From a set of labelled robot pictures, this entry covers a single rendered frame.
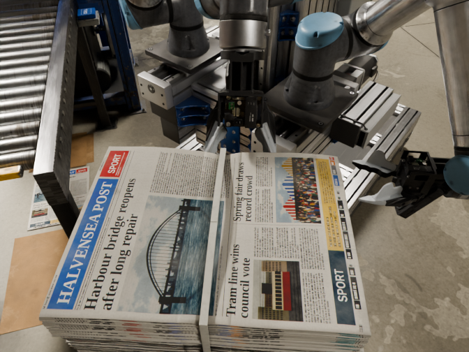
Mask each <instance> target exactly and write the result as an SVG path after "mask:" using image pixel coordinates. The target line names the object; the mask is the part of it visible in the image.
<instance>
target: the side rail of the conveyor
mask: <svg viewBox="0 0 469 352"><path fill-rule="evenodd" d="M78 9H79V6H78V4H77V0H59V4H58V9H57V18H56V23H55V28H54V37H53V42H52V51H51V56H50V65H49V70H48V75H47V84H46V89H45V98H44V103H43V111H42V117H41V121H40V131H39V135H38V144H37V149H36V158H35V163H34V168H33V177H34V179H35V180H36V182H37V184H38V186H39V188H40V190H41V191H42V193H43V195H44V197H45V199H46V201H47V203H48V204H49V206H51V205H58V204H62V203H68V194H69V182H70V156H71V143H72V130H73V105H74V92H75V67H76V54H77V28H78V26H77V22H76V20H77V10H78Z"/></svg>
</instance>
